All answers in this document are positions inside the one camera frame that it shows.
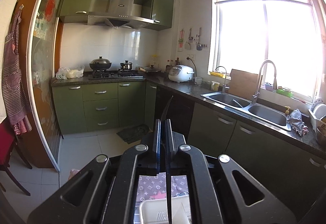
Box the blue checkered tablecloth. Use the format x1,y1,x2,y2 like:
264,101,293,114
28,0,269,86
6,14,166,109
133,172,189,223

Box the dark floor mat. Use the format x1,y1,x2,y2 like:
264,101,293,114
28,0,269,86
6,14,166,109
117,124,150,144

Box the white plastic utensil holder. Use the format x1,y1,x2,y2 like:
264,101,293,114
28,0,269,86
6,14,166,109
139,195,192,223

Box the white rice cooker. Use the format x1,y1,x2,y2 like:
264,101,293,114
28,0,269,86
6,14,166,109
169,65,195,83

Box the small chrome faucet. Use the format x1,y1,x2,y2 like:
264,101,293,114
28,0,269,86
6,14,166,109
215,66,229,94

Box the black frying pan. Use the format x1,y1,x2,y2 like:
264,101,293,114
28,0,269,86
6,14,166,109
138,65,161,74

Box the gas stove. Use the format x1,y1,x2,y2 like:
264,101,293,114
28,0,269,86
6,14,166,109
88,70,144,79

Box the small steel pot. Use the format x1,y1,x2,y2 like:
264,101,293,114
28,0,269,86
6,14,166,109
120,60,133,71

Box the glass sliding door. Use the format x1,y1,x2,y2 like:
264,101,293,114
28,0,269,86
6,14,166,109
26,0,61,171

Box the wooden cutting board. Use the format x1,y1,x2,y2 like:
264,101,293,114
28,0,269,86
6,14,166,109
228,69,258,100

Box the stainless double sink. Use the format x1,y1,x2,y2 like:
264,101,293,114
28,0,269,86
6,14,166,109
200,92,291,132

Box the black wok with lid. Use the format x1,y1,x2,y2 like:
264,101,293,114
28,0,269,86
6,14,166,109
89,56,112,71

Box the green lower cabinets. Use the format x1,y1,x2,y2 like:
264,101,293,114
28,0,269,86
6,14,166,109
51,79,325,218

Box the white plastic bag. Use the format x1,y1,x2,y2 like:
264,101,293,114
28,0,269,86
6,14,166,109
55,65,85,80

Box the tall chrome faucet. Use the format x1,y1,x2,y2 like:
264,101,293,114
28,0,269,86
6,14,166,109
252,60,278,104

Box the crumpled dish rag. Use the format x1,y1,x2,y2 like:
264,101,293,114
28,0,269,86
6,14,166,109
287,109,308,137

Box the purple checkered apron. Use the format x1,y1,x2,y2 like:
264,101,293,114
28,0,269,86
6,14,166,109
2,7,32,135

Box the red wooden chair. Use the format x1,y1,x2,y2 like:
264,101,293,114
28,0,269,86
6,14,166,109
0,121,33,197

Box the silver range hood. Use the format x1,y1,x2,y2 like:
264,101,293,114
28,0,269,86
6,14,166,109
87,0,154,29

